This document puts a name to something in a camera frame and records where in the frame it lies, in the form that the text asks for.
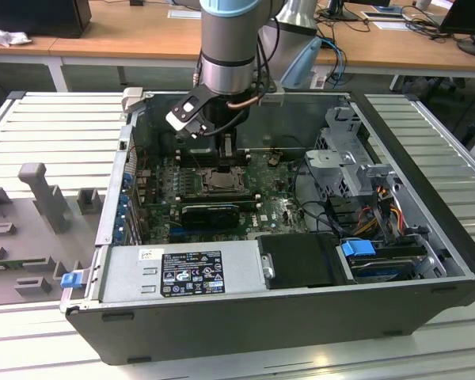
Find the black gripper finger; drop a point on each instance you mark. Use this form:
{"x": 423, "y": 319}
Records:
{"x": 231, "y": 146}
{"x": 221, "y": 146}

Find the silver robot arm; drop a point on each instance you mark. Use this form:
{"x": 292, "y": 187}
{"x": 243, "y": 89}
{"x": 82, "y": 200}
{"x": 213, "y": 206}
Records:
{"x": 229, "y": 39}

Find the black plastic drive cover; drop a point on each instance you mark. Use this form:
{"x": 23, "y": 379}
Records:
{"x": 301, "y": 261}

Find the silver coin battery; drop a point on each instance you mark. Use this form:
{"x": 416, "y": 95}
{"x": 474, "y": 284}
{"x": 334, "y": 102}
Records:
{"x": 274, "y": 159}

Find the black graphics card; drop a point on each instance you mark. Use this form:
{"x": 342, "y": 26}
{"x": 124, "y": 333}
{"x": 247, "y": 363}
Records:
{"x": 210, "y": 217}

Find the green motherboard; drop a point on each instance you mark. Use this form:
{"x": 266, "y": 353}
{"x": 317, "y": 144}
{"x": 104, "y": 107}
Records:
{"x": 269, "y": 213}

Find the pale blue teach pendant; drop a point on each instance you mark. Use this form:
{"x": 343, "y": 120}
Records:
{"x": 301, "y": 63}

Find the grey plastic case latch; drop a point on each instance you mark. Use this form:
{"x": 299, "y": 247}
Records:
{"x": 131, "y": 99}

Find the metal drive cage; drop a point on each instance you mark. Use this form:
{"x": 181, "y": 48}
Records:
{"x": 340, "y": 166}

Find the blue card retainer strip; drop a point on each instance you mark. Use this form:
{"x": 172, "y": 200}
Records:
{"x": 122, "y": 206}

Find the wooden office desk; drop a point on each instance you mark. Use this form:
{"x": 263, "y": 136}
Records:
{"x": 142, "y": 31}

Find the black monitor stand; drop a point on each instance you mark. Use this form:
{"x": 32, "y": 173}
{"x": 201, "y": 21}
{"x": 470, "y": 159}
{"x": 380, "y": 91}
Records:
{"x": 338, "y": 10}

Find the silver power supply unit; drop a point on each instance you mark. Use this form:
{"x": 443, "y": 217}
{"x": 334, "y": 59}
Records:
{"x": 122, "y": 277}

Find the blue disk carrier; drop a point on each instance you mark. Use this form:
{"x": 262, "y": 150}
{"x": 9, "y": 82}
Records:
{"x": 358, "y": 253}

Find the black open PC case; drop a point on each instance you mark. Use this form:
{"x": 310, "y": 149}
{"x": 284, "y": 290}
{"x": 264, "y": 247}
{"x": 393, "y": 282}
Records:
{"x": 221, "y": 336}

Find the blue case latch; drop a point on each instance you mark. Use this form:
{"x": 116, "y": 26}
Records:
{"x": 71, "y": 280}

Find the black desktop computer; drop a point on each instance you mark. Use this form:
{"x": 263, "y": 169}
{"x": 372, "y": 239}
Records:
{"x": 35, "y": 16}

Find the grey parts rack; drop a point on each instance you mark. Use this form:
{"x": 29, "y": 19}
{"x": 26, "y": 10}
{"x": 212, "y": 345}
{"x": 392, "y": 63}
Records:
{"x": 23, "y": 237}

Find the crumpled white paper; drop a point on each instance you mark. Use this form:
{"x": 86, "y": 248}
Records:
{"x": 8, "y": 37}

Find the green RAM stick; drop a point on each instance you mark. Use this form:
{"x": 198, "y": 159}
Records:
{"x": 8, "y": 266}

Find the black computer monitor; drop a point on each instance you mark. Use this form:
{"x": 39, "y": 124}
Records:
{"x": 463, "y": 16}

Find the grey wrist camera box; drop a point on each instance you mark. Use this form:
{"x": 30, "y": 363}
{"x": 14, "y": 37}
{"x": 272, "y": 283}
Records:
{"x": 271, "y": 97}

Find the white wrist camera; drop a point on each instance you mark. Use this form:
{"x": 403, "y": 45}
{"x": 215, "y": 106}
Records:
{"x": 180, "y": 118}

